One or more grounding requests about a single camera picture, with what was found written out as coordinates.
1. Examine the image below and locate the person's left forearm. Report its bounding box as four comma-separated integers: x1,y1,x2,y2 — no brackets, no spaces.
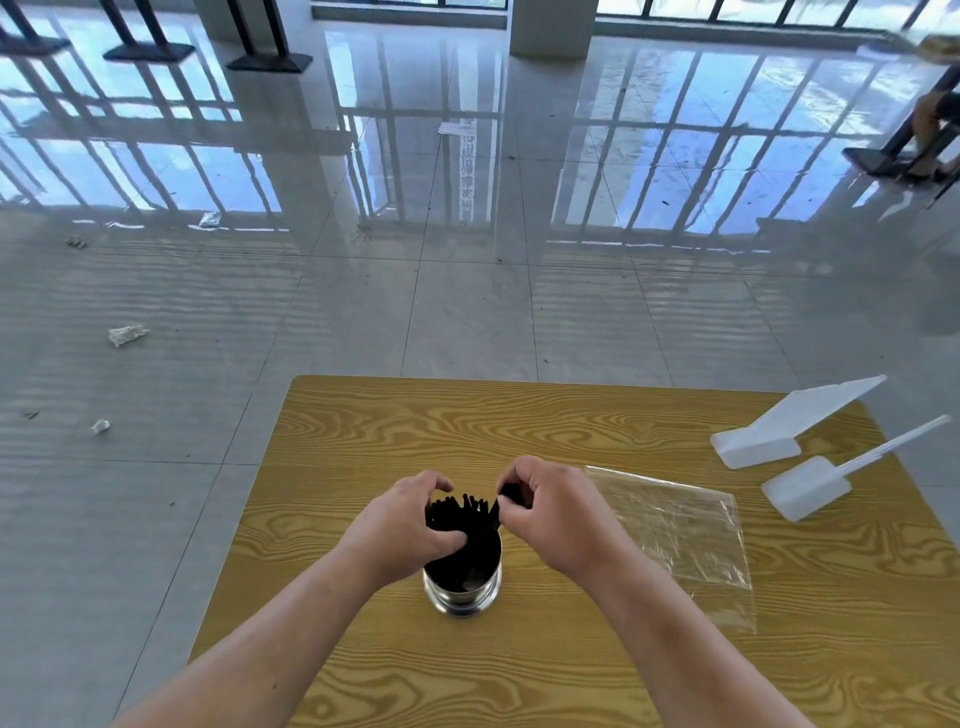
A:
112,547,376,728

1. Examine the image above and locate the person's right hand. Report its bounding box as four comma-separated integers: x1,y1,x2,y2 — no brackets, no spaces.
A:
496,455,639,586

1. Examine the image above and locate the grey chair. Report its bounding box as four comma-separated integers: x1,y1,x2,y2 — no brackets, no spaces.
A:
926,168,960,210

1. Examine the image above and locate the person's right forearm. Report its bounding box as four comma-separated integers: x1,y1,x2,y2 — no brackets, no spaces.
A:
581,539,815,728

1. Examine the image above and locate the clear plastic bag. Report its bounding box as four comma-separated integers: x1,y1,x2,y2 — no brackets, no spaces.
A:
584,464,759,635

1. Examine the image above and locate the bundle of black straws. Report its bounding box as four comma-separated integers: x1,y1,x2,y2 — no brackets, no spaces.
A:
425,483,526,590

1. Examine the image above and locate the black-framed glass window wall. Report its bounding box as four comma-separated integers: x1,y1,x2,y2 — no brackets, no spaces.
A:
596,0,928,31
311,0,510,13

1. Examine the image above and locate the long table with black legs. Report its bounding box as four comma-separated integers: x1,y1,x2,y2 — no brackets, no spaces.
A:
0,0,196,64

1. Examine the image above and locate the steel cylindrical holder cup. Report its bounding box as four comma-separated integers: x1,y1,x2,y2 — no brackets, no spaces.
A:
422,524,504,619

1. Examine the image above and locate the wooden table with black base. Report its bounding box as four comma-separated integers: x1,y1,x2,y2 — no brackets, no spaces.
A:
841,29,960,179

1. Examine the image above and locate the short table with black legs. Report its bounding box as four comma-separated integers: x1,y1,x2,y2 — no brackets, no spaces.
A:
224,0,314,74

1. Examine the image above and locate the narrow white plastic sign holder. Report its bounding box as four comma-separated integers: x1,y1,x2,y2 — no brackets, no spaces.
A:
761,414,952,523

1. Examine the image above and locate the person's left hand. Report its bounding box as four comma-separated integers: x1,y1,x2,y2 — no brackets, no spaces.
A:
333,470,470,594

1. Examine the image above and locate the wide white plastic sign holder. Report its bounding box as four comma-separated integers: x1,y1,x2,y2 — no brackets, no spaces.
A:
710,374,889,471

